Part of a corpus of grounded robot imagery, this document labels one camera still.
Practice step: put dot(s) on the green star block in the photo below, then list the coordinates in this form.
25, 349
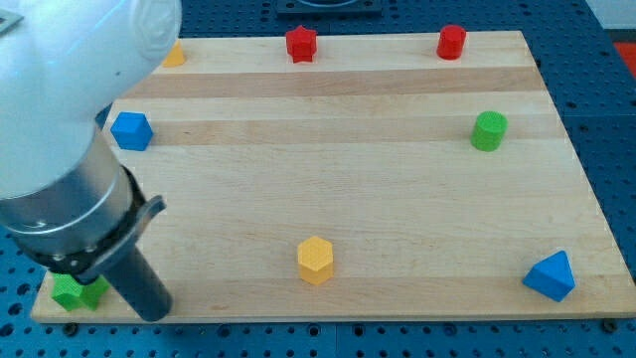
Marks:
71, 295

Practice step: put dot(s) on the yellow triangle block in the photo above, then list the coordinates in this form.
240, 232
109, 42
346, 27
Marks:
176, 57

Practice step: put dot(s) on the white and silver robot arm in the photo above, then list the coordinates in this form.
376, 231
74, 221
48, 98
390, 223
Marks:
66, 201

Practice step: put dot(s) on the red star block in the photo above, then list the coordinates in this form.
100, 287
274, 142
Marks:
301, 44

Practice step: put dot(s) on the red cylinder block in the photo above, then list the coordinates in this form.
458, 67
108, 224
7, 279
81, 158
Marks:
451, 42

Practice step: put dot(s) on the green cylinder block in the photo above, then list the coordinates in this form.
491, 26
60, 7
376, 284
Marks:
489, 130

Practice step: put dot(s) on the wooden board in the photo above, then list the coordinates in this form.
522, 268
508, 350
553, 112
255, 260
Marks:
367, 147

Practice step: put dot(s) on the yellow hexagon block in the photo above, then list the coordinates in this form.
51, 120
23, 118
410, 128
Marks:
315, 259

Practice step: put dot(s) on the blue triangle block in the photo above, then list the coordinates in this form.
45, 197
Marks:
552, 277

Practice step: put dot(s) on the blue hexagon block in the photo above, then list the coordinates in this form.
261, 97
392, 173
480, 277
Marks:
132, 131

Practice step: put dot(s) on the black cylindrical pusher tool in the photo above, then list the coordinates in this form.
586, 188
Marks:
117, 259

